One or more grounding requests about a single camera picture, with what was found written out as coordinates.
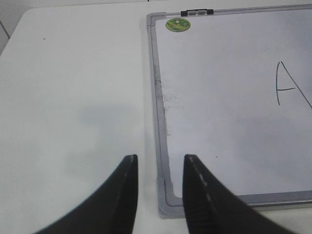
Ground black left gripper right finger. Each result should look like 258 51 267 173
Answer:
182 155 291 234

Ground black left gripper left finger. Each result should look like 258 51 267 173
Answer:
39 155 138 234

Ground white board with grey frame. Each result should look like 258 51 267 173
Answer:
147 4 312 218

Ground black silver hanging clip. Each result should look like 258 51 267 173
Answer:
180 9 214 17

